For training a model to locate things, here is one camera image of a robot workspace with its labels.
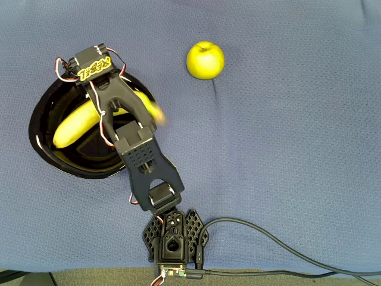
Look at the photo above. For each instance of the green apple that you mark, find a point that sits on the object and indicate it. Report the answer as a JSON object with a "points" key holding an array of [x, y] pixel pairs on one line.
{"points": [[205, 61]]}

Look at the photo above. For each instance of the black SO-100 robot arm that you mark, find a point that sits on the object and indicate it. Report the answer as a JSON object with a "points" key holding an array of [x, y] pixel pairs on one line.
{"points": [[143, 161]]}

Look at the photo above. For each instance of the blue textured table cloth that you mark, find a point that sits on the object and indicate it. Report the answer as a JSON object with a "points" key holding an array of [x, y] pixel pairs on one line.
{"points": [[327, 178]]}

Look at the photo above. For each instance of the black glossy bowl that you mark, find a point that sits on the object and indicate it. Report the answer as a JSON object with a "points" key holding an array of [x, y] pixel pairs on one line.
{"points": [[89, 164]]}

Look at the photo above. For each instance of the yellow banana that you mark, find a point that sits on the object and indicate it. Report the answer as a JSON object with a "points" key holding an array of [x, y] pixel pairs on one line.
{"points": [[74, 125]]}

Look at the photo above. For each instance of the motor controller circuit board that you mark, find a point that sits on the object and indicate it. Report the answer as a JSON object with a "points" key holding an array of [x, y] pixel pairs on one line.
{"points": [[171, 271]]}

